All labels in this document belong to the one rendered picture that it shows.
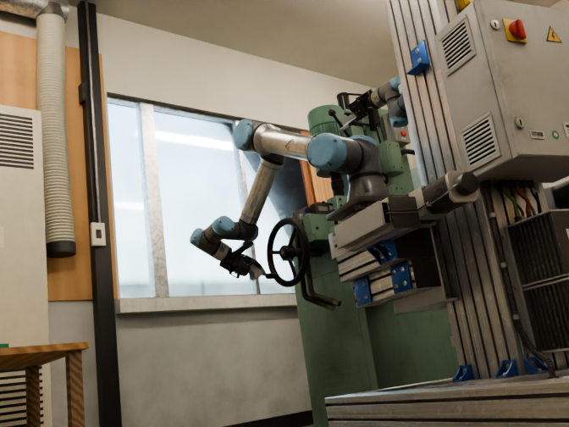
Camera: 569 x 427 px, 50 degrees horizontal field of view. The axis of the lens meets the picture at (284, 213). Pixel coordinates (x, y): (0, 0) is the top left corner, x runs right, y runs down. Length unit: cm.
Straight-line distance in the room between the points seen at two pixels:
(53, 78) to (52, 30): 31
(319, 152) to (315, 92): 313
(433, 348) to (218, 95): 250
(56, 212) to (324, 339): 156
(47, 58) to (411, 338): 247
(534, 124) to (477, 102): 16
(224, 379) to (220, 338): 25
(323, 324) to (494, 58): 139
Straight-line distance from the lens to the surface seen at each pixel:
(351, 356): 253
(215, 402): 379
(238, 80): 459
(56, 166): 345
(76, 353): 233
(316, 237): 253
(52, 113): 357
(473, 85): 179
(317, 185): 449
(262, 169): 238
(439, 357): 272
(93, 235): 348
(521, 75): 179
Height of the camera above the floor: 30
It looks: 15 degrees up
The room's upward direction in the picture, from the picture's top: 8 degrees counter-clockwise
